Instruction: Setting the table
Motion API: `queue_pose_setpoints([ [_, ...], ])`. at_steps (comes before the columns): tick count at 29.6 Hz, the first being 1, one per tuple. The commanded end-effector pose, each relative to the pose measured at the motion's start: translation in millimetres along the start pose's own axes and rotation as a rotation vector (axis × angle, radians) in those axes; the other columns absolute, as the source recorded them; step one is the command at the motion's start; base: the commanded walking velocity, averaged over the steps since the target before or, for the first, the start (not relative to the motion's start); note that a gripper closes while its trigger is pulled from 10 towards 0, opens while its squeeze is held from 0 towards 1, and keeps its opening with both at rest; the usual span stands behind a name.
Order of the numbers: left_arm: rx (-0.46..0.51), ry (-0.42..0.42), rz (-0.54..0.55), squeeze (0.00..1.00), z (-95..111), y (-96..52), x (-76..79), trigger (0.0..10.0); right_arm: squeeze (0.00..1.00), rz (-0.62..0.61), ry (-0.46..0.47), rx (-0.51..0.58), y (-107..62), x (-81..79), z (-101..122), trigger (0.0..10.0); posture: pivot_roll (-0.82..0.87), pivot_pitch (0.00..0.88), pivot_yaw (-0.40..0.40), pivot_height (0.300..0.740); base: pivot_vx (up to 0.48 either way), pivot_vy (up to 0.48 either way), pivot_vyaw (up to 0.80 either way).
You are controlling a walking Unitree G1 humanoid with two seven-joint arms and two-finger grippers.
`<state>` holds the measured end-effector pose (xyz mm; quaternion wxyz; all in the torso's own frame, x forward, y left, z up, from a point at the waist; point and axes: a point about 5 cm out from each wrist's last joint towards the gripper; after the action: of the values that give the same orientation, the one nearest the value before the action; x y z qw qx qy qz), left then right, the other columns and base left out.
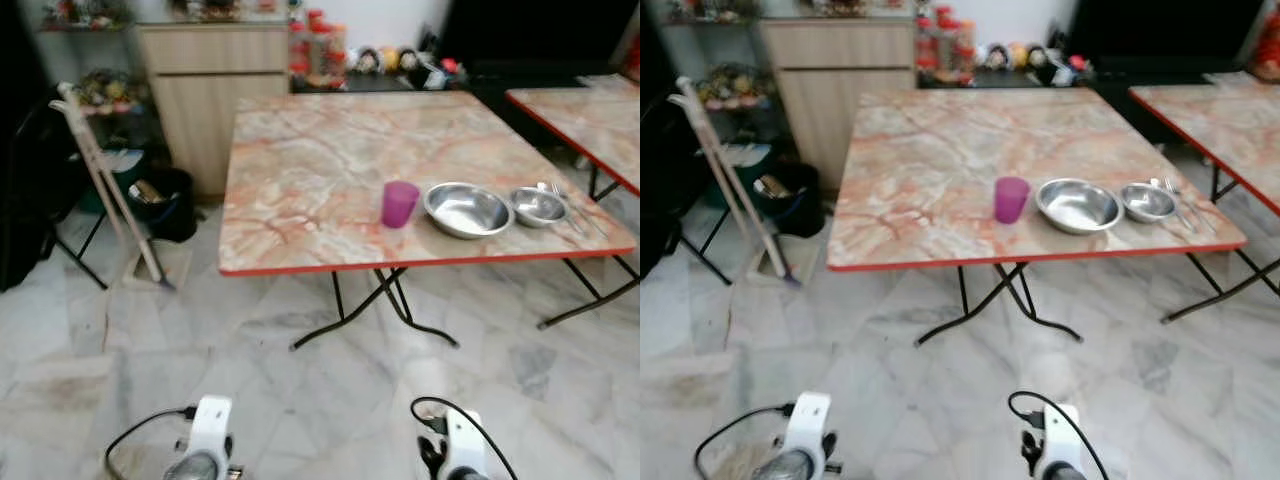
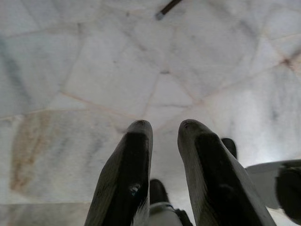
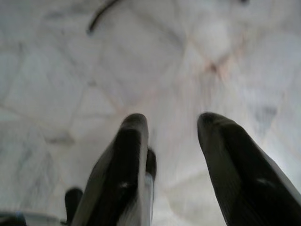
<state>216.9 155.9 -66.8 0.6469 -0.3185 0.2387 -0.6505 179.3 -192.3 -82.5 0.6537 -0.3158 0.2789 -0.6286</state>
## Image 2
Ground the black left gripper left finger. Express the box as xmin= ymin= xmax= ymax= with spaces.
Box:
xmin=84 ymin=120 xmax=154 ymax=226

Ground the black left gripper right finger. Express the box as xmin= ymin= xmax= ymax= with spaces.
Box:
xmin=177 ymin=119 xmax=276 ymax=226

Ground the grey and black robot thigh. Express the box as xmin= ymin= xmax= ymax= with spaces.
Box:
xmin=244 ymin=159 xmax=301 ymax=224

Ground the marble pattern folding table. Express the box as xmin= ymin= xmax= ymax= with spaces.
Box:
xmin=155 ymin=0 xmax=184 ymax=21

